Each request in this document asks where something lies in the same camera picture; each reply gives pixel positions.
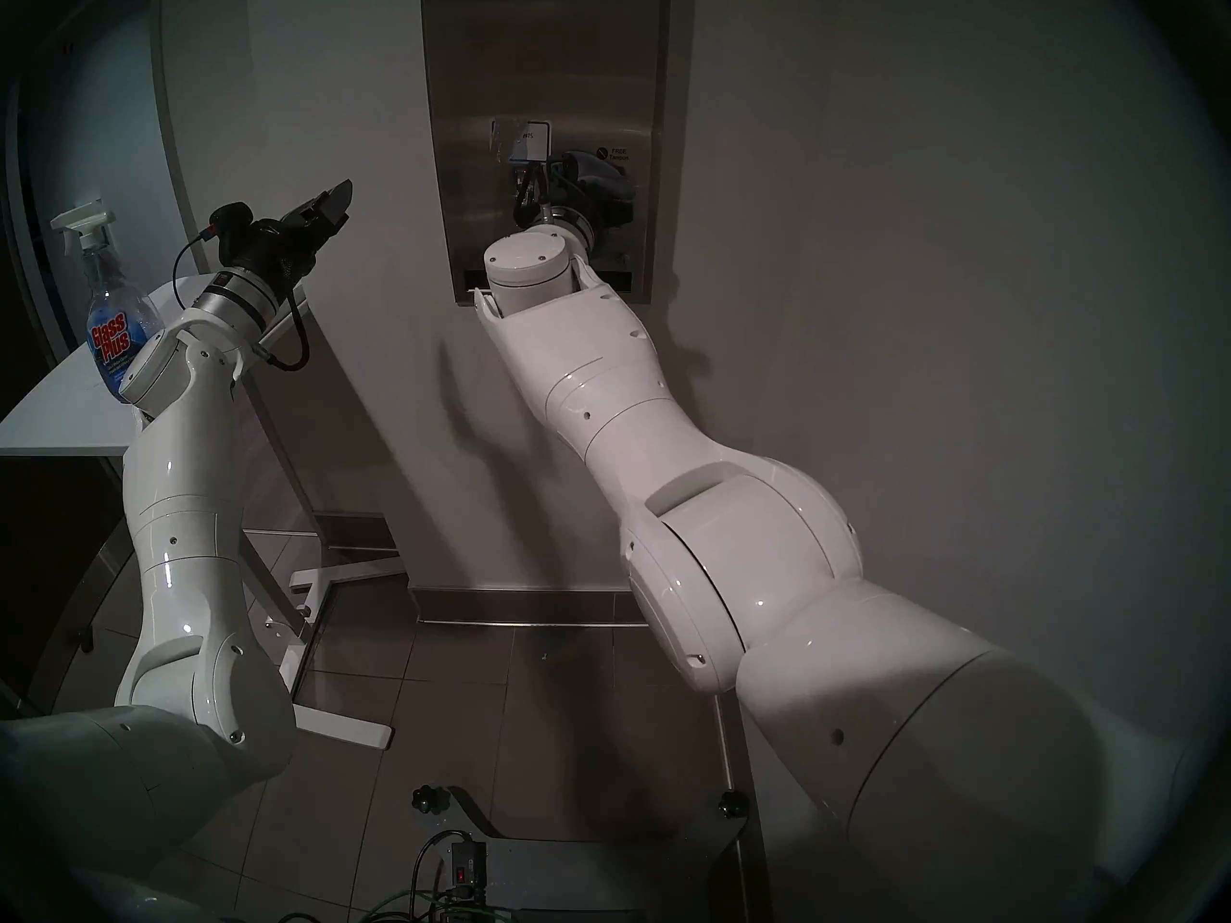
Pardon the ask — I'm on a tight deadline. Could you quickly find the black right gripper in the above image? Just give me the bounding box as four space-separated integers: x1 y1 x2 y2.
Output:
552 185 641 250

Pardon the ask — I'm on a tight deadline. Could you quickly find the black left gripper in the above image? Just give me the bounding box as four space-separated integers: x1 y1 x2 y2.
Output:
233 178 355 287

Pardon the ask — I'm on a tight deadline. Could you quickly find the grey microfiber cloth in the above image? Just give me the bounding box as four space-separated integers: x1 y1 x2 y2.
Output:
557 149 637 207

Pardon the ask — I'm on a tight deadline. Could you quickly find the white blue-bordered label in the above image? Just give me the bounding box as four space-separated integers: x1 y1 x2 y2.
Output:
488 117 552 168

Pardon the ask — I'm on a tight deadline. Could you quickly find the blue glass cleaner spray bottle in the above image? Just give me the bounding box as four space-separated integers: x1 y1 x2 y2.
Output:
50 201 163 404

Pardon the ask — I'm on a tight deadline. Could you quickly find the white side table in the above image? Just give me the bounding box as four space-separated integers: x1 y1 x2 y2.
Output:
0 274 406 752

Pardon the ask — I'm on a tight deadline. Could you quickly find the black power box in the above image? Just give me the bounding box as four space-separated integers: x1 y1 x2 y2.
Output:
446 838 490 904

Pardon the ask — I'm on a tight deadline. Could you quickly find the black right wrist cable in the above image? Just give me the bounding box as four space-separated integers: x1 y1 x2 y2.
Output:
514 161 555 227

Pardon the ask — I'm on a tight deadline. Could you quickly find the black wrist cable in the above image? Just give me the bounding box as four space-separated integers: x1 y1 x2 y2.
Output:
514 161 555 227
172 228 312 372

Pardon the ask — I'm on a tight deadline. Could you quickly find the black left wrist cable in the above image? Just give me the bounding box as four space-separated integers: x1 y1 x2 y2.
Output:
172 228 312 372

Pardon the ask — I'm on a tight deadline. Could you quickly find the stainless steel wall dispenser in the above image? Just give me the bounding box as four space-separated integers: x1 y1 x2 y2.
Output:
419 0 672 306

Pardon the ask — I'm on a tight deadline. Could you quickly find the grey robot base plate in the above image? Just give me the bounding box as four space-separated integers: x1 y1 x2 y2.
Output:
446 786 752 923

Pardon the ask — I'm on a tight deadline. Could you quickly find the black base cable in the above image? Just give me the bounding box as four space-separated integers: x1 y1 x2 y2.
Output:
413 829 473 895

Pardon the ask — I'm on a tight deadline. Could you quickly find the green cable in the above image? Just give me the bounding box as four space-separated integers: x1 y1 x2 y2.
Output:
365 886 482 923

